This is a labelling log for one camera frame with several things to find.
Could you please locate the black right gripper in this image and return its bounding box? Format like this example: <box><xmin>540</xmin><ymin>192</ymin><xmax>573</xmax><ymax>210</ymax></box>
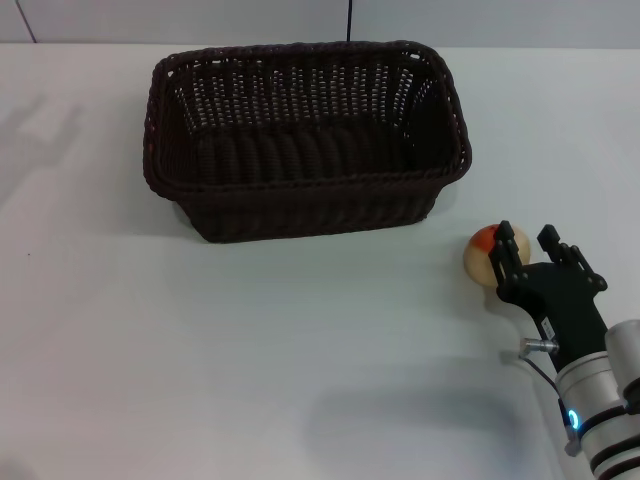
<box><xmin>487</xmin><ymin>219</ymin><xmax>614</xmax><ymax>374</ymax></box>

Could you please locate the cream and red peach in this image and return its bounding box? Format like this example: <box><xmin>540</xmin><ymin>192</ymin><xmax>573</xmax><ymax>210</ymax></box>
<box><xmin>463</xmin><ymin>223</ymin><xmax>533</xmax><ymax>289</ymax></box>

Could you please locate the dark brown woven basket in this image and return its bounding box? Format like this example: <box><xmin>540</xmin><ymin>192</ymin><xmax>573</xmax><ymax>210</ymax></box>
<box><xmin>144</xmin><ymin>39</ymin><xmax>474</xmax><ymax>245</ymax></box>

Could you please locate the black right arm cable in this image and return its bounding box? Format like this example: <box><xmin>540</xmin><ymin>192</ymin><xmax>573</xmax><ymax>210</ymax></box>
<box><xmin>518</xmin><ymin>354</ymin><xmax>576</xmax><ymax>441</ymax></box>

